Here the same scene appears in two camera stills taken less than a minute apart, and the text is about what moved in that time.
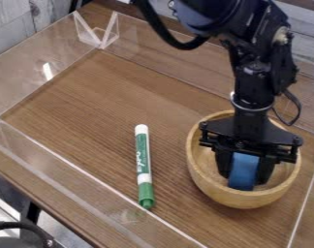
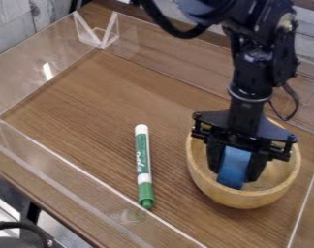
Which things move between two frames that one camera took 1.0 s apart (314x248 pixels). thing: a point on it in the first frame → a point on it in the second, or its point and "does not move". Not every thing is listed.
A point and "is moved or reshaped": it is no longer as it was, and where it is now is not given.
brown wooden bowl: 271,192 does not move
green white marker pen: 146,199 does not move
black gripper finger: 264,170 → 258,162
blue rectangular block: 243,171 is moved or reshaped
